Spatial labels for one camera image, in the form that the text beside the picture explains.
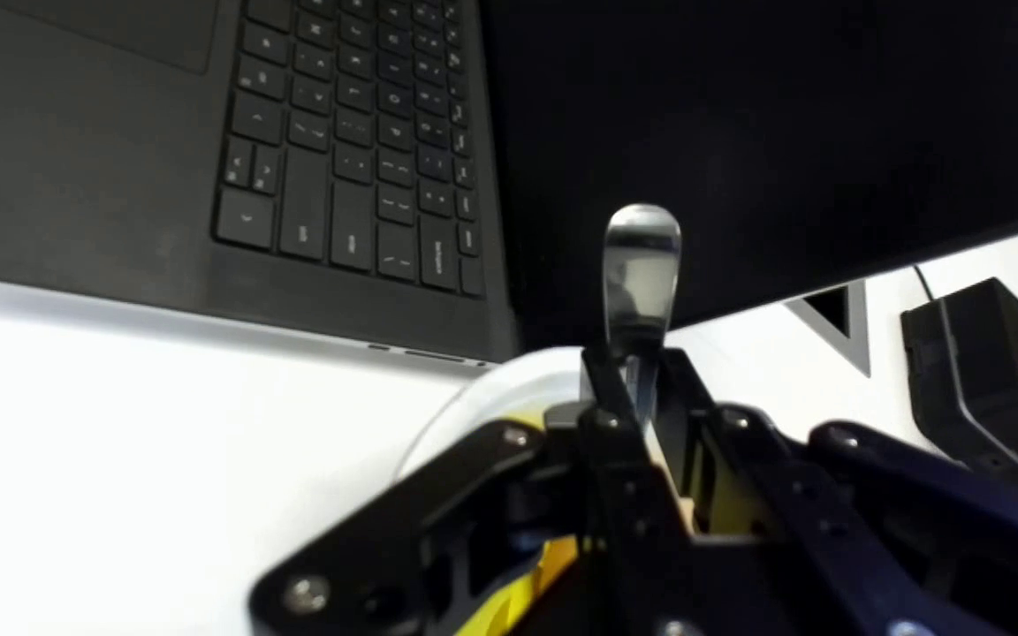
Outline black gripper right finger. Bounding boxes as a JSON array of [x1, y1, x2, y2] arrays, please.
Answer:
[[651, 342, 1018, 636]]

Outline yellow food pieces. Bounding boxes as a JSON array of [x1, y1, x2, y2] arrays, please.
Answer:
[[455, 403, 589, 636]]

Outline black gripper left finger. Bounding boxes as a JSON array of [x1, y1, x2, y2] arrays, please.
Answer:
[[245, 342, 679, 636]]

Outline small black box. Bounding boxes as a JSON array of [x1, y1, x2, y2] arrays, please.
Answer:
[[897, 275, 1018, 497]]

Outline silver spoon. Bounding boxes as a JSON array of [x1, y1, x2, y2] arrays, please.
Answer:
[[599, 202, 689, 473]]

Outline black laptop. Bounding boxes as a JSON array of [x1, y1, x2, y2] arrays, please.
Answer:
[[0, 0, 1018, 367]]

